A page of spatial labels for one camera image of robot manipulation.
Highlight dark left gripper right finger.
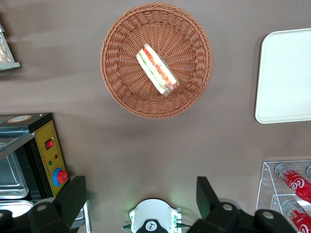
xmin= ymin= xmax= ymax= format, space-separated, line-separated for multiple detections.
xmin=187 ymin=176 xmax=297 ymax=233

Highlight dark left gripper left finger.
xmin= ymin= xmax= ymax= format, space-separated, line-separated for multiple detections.
xmin=0 ymin=175 xmax=87 ymax=233

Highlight triangle sandwich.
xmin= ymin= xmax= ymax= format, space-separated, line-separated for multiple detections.
xmin=135 ymin=43 xmax=180 ymax=98

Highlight round brown wicker basket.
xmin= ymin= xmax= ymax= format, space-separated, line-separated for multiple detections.
xmin=100 ymin=2 xmax=213 ymax=119

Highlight beige plastic tray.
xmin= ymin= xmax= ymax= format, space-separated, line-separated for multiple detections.
xmin=254 ymin=28 xmax=311 ymax=124

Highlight black food warmer display case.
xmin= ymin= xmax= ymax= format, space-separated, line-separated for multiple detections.
xmin=0 ymin=112 xmax=93 ymax=233

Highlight clear acrylic bottle rack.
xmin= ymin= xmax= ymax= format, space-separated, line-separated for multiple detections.
xmin=255 ymin=160 xmax=311 ymax=233

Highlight steel warmer pan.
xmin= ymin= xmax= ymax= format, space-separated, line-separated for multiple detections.
xmin=0 ymin=151 xmax=29 ymax=200

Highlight red cola bottle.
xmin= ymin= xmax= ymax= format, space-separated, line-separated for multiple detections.
xmin=275 ymin=163 xmax=311 ymax=204
xmin=281 ymin=199 xmax=311 ymax=233

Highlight clear bag of crackers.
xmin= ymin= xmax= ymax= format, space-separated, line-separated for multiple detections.
xmin=0 ymin=40 xmax=12 ymax=64

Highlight metal wire snack rack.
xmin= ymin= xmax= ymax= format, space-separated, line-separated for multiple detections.
xmin=0 ymin=23 xmax=21 ymax=71

